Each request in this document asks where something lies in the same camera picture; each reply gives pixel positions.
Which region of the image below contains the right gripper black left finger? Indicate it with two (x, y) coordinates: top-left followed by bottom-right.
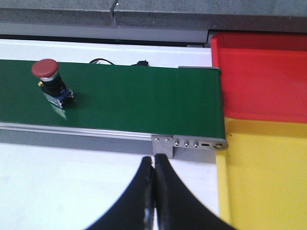
(88, 156), (154, 230)

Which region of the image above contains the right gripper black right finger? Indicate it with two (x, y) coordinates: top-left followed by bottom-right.
(154, 154), (234, 230)

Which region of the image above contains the red mushroom push button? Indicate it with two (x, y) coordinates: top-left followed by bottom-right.
(31, 58), (74, 109)

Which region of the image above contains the steel conveyor end plate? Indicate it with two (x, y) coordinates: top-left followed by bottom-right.
(173, 135), (228, 150)

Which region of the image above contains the yellow plastic tray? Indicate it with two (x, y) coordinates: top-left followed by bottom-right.
(216, 118), (307, 230)

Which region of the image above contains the green conveyor belt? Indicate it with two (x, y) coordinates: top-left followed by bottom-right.
(0, 60), (225, 138)

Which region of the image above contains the black connector behind belt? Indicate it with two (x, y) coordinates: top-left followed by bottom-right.
(131, 60), (150, 67)

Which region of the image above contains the red plastic tray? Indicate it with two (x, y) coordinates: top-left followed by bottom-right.
(211, 33), (307, 123)

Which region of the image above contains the left grey stone slab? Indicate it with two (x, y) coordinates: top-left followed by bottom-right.
(0, 0), (114, 26)

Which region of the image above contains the grey stone slab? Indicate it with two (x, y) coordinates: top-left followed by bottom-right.
(0, 0), (114, 26)
(114, 0), (307, 33)

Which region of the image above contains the right grey stone slab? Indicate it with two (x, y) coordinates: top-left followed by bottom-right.
(114, 0), (307, 33)

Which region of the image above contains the steel conveyor support bracket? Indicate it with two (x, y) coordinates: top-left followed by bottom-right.
(151, 135), (173, 159)

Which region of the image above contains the aluminium conveyor side rail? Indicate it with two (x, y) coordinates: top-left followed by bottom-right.
(0, 122), (152, 141)

